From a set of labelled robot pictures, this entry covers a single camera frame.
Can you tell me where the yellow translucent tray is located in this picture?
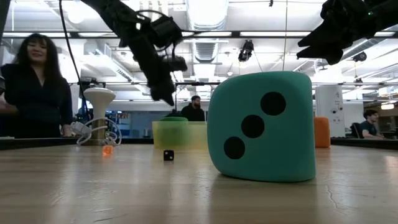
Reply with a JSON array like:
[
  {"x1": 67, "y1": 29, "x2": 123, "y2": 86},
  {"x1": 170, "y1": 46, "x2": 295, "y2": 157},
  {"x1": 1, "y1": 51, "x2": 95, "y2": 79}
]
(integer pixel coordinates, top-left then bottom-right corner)
[{"x1": 151, "y1": 120, "x2": 208, "y2": 150}]

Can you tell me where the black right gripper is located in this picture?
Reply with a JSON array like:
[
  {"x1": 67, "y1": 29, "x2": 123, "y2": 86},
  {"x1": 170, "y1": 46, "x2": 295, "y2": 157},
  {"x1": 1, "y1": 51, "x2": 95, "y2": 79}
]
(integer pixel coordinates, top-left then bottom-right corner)
[{"x1": 296, "y1": 0, "x2": 379, "y2": 65}]

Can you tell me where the black ceiling camera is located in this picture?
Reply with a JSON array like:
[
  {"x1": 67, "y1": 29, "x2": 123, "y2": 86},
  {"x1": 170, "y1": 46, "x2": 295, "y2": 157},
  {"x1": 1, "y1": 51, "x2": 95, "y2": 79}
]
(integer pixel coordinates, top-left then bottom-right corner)
[
  {"x1": 238, "y1": 39, "x2": 255, "y2": 62},
  {"x1": 353, "y1": 51, "x2": 368, "y2": 63}
]

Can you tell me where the white cable with adapter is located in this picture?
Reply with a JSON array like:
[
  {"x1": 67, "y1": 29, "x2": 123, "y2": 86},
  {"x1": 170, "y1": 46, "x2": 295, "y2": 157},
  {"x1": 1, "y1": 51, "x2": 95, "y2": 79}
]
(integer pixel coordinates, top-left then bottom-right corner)
[{"x1": 70, "y1": 117, "x2": 123, "y2": 147}]

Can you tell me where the white cabinet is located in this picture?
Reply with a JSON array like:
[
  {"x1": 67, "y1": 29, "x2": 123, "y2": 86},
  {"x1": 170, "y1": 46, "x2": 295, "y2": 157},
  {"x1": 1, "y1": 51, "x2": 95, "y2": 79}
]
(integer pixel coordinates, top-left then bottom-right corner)
[{"x1": 314, "y1": 85, "x2": 346, "y2": 138}]

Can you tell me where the green foam die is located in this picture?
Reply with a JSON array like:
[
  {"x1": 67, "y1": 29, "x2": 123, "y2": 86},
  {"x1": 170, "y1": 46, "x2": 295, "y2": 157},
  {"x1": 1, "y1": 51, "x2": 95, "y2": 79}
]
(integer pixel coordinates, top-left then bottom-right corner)
[{"x1": 159, "y1": 116, "x2": 190, "y2": 150}]

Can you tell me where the person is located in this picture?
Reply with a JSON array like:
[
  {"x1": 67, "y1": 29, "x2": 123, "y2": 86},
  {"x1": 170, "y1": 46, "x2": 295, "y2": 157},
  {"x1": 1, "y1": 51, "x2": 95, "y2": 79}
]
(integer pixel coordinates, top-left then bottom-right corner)
[
  {"x1": 180, "y1": 95, "x2": 206, "y2": 123},
  {"x1": 0, "y1": 33, "x2": 74, "y2": 139},
  {"x1": 359, "y1": 109, "x2": 386, "y2": 140}
]

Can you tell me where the black aluminium table frame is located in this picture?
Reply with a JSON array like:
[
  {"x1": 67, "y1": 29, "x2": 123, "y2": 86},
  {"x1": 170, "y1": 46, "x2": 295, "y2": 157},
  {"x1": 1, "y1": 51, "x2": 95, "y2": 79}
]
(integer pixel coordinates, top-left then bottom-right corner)
[{"x1": 0, "y1": 136, "x2": 398, "y2": 151}]

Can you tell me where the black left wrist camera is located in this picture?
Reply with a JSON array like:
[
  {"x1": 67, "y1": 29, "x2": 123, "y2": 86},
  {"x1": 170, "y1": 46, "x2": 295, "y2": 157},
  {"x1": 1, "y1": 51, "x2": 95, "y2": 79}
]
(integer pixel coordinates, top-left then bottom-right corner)
[{"x1": 163, "y1": 55, "x2": 189, "y2": 73}]

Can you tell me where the black overhead rail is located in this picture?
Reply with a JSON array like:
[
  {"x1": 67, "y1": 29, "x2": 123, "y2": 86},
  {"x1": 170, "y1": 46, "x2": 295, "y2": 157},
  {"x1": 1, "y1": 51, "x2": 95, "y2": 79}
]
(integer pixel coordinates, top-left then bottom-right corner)
[{"x1": 0, "y1": 30, "x2": 398, "y2": 39}]

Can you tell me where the orange foam die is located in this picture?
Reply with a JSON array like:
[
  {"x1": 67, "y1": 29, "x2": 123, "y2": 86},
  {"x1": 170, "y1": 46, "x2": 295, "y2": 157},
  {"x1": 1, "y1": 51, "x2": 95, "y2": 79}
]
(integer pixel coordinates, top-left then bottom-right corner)
[{"x1": 313, "y1": 116, "x2": 331, "y2": 149}]

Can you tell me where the white mushroom-shaped lamp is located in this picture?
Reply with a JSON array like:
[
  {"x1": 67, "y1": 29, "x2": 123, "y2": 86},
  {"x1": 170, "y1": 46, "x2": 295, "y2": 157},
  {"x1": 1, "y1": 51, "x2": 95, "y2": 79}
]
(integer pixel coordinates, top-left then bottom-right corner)
[{"x1": 83, "y1": 87, "x2": 116, "y2": 146}]

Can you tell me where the teal foam die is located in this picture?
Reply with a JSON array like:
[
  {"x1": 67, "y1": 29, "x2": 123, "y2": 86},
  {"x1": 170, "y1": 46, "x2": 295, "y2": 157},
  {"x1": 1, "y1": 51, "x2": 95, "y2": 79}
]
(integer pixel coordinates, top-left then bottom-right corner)
[{"x1": 207, "y1": 71, "x2": 317, "y2": 184}]

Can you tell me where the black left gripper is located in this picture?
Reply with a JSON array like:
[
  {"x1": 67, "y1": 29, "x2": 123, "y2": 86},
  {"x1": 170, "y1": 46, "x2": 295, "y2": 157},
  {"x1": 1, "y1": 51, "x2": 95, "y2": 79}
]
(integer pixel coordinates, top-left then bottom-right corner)
[{"x1": 119, "y1": 15, "x2": 183, "y2": 106}]

